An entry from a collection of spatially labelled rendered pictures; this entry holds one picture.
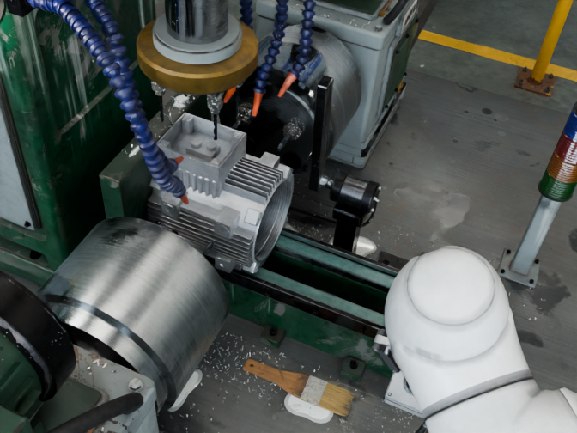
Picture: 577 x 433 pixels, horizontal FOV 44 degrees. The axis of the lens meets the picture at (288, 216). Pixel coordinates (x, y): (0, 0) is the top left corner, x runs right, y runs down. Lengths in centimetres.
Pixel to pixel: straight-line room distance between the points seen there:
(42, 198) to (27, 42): 29
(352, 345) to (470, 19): 290
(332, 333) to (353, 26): 62
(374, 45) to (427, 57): 214
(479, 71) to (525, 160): 179
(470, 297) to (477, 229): 104
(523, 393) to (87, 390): 49
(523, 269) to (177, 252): 79
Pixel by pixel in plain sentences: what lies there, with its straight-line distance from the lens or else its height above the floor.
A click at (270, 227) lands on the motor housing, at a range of 133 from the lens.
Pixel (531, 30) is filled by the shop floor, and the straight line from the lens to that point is 404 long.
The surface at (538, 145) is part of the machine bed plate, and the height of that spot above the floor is 80.
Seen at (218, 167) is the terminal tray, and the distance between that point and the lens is 116.
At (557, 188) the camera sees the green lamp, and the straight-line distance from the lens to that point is 139.
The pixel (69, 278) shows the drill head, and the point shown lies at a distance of 101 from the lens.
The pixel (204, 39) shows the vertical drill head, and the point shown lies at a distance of 105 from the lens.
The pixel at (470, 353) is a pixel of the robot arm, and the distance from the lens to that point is 61.
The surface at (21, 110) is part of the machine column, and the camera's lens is 113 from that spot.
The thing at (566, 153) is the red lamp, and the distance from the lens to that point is 134.
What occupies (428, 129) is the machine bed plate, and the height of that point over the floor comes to 80.
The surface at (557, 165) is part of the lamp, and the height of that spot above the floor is 110.
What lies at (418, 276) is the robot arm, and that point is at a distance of 60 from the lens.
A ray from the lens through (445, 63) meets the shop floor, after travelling 361.
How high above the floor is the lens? 193
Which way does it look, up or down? 46 degrees down
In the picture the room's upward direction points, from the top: 5 degrees clockwise
